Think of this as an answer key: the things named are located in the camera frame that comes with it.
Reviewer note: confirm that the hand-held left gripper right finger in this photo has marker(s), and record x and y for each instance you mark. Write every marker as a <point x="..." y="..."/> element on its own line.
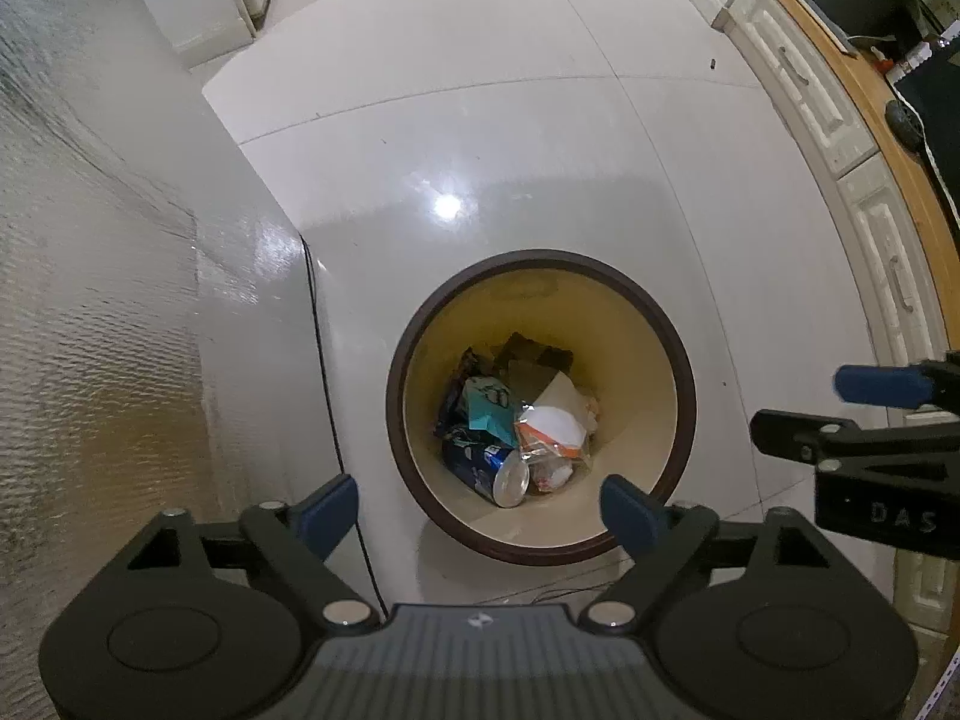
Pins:
<point x="630" y="514"/>

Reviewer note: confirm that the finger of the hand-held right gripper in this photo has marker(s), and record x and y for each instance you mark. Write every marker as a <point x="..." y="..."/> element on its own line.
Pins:
<point x="881" y="385"/>
<point x="862" y="444"/>

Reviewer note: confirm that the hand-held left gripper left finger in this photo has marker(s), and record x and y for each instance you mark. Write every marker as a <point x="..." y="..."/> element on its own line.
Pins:
<point x="326" y="514"/>

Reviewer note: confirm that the clear plastic bag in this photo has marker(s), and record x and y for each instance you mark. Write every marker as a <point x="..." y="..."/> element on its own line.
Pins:
<point x="551" y="431"/>

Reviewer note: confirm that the white paper piece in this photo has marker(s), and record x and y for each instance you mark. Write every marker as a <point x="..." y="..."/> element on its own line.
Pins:
<point x="559" y="390"/>

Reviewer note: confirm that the yellow waste bin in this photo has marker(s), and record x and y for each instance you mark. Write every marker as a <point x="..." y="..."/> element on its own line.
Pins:
<point x="637" y="360"/>

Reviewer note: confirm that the blue drink can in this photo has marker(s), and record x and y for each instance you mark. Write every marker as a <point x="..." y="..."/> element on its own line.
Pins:
<point x="472" y="465"/>

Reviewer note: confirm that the blue snack wrapper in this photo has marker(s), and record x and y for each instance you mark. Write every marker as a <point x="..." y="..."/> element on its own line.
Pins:
<point x="452" y="405"/>

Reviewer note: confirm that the teal paper scrap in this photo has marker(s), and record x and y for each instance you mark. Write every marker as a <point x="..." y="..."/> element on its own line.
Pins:
<point x="487" y="409"/>

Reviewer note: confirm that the brown paper bag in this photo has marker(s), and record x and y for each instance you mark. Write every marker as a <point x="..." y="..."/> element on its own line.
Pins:
<point x="532" y="364"/>

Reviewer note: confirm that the white cabinet with wooden top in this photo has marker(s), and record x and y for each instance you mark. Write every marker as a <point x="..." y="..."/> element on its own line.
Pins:
<point x="877" y="217"/>

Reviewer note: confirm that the white perforated strip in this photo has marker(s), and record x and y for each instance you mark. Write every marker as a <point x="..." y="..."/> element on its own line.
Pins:
<point x="941" y="682"/>

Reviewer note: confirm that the black printed cloth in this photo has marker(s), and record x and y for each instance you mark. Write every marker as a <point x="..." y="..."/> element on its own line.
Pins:
<point x="937" y="105"/>

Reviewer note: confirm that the foil-wrapped table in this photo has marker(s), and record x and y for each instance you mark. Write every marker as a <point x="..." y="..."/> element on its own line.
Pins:
<point x="97" y="277"/>

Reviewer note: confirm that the grey flat board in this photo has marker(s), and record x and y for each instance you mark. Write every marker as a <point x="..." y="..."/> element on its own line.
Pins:
<point x="821" y="15"/>

